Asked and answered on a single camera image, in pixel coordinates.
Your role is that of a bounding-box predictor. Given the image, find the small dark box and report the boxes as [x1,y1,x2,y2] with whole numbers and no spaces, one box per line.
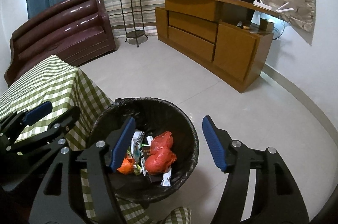
[259,18,274,32]

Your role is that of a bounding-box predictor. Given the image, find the black trash bin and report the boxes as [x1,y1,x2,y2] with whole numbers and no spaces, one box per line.
[88,97,199,201]

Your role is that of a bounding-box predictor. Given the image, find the black metal plant stand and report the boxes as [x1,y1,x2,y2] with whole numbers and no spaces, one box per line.
[117,0,148,48]

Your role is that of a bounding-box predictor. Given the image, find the white wrapper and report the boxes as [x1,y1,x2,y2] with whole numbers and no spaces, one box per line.
[161,170,173,187]

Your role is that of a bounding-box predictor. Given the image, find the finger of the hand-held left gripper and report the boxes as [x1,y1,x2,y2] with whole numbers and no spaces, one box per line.
[8,106,81,152]
[0,101,53,140]

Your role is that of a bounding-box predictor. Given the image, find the dark maroon book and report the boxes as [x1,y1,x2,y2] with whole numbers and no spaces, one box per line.
[141,143,159,183]

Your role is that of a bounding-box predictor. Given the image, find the brown leather sofa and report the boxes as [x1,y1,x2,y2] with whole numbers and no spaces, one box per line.
[5,0,117,87]

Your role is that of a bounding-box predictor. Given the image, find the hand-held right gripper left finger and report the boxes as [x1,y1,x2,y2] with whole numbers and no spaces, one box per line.
[28,116,136,224]

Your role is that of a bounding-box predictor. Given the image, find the white router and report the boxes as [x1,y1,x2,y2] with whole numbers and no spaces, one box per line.
[249,0,294,13]

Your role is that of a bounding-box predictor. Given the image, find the red plastic bag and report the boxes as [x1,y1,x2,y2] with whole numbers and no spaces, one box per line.
[145,131,177,175]

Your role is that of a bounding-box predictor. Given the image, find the orange plastic bag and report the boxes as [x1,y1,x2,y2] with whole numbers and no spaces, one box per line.
[116,157,135,175]

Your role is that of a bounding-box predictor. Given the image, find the white packet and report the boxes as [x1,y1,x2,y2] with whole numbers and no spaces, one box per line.
[131,130,146,161]

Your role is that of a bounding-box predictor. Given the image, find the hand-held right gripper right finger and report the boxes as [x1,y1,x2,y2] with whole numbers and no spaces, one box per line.
[202,115,311,224]

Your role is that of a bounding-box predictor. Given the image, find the wooden cabinet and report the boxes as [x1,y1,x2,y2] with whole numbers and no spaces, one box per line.
[154,0,280,94]

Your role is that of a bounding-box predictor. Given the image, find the green checked tablecloth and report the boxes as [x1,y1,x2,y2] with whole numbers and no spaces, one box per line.
[0,54,191,224]

